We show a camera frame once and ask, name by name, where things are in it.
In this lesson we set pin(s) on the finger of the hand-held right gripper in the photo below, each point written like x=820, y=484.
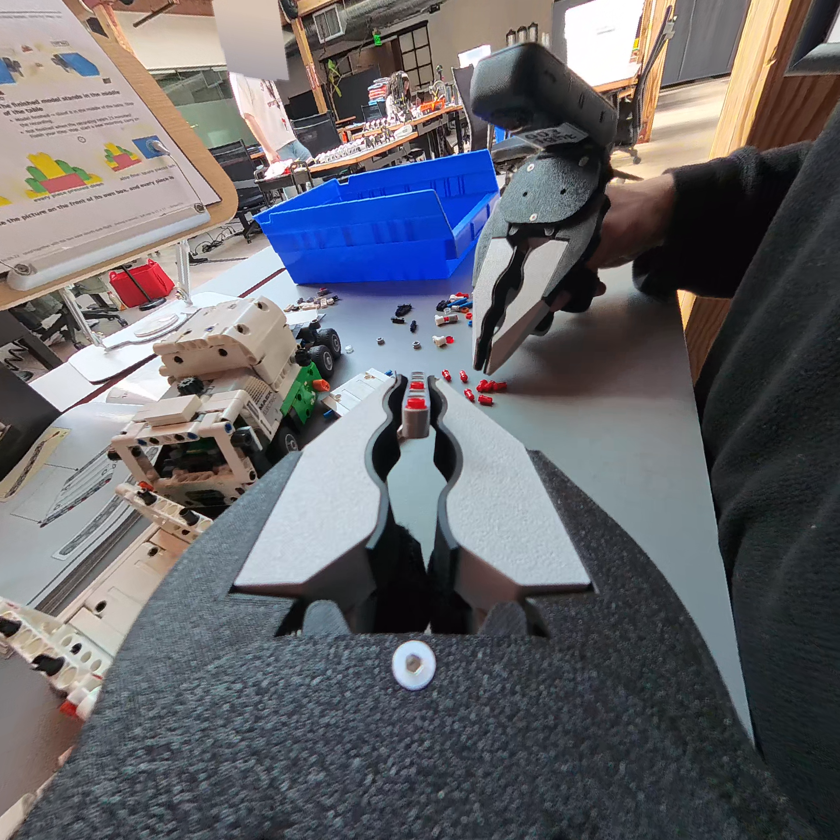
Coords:
x=538, y=282
x=492, y=275

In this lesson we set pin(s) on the red bag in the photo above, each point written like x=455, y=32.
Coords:
x=141, y=285

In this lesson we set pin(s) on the white and green lego truck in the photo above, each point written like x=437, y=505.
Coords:
x=229, y=334

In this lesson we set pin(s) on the small white display board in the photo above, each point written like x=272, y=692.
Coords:
x=474, y=56

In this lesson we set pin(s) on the black lego set box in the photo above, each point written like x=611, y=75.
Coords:
x=26, y=420

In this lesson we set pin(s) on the grey lego beam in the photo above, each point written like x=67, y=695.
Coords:
x=415, y=423

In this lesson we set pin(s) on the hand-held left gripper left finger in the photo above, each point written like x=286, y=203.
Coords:
x=315, y=518

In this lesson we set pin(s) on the printed instruction sheet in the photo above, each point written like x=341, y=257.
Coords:
x=79, y=98

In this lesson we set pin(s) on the wooden pillar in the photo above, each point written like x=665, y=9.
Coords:
x=754, y=79

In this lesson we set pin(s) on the long wooden work table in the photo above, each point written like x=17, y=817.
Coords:
x=367, y=148

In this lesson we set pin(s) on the wooden clipboard stand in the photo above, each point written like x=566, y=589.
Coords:
x=222, y=193

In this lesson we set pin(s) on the pile of tan black pieces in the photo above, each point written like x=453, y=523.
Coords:
x=315, y=302

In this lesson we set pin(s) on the black framed poster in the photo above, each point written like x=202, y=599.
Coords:
x=810, y=62

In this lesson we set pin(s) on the lego instruction booklet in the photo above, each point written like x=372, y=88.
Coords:
x=39, y=538

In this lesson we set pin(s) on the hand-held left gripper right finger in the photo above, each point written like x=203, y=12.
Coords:
x=518, y=518

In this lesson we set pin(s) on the person's right hand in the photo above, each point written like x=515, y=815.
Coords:
x=636, y=216

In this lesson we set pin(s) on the pile of mixed lego pieces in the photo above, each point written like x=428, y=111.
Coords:
x=447, y=319

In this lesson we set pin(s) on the white lego panel blue pins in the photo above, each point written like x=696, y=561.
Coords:
x=358, y=390

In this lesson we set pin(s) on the wooden post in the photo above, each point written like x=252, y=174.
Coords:
x=308, y=59

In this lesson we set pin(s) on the wall air vent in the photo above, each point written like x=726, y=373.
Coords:
x=328, y=23

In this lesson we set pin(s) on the black office chair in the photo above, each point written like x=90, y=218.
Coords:
x=463, y=98
x=236, y=167
x=315, y=134

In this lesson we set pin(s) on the group of red lego pins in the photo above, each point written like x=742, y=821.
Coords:
x=484, y=386

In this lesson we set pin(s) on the blue plastic bin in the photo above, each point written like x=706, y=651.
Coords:
x=367, y=249

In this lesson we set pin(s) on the black framed window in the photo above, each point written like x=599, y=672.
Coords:
x=415, y=59

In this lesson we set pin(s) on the silver ventilation duct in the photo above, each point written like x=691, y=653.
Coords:
x=380, y=16

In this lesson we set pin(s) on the person's right forearm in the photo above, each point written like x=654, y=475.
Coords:
x=722, y=216

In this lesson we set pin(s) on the white lego garbage body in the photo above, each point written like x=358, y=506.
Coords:
x=118, y=590

